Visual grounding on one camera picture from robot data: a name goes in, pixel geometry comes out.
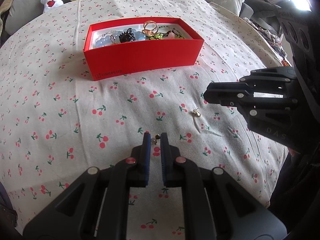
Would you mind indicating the red cardboard box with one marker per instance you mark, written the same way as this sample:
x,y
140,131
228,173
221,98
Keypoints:
x,y
142,60

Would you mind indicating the small gold earring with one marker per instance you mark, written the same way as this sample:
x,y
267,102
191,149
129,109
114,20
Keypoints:
x,y
196,113

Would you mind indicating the dark cloth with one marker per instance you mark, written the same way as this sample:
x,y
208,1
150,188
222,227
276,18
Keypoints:
x,y
7,205

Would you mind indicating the grey garment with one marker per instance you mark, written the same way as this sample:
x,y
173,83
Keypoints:
x,y
262,10

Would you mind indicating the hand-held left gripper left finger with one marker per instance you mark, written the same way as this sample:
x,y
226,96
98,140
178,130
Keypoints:
x,y
147,155

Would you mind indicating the cherry print bed sheet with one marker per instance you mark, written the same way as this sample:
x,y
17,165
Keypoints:
x,y
100,120

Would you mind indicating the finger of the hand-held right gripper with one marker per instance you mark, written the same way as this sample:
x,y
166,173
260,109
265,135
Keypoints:
x,y
225,90
270,103

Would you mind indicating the grey pillow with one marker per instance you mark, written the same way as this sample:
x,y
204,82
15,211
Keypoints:
x,y
22,17

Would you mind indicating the black hair claw clip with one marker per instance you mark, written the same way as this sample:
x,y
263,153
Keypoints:
x,y
127,37

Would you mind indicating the small dark earring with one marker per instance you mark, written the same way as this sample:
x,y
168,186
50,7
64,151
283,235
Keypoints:
x,y
157,137

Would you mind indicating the floral patterned cloth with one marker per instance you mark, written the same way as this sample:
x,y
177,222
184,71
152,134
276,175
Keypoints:
x,y
275,45

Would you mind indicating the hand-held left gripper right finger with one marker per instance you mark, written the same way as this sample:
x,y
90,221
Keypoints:
x,y
165,155

